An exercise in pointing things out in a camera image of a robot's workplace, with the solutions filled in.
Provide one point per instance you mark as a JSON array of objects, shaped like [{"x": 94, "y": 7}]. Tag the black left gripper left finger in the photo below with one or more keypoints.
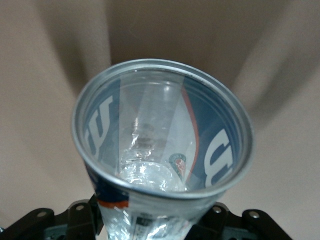
[{"x": 82, "y": 220}]

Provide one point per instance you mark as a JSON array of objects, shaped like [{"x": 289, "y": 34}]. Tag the clear tennis ball can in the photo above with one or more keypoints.
[{"x": 220, "y": 150}]

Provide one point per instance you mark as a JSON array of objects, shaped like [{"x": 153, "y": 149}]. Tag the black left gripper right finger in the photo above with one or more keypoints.
[{"x": 260, "y": 225}]

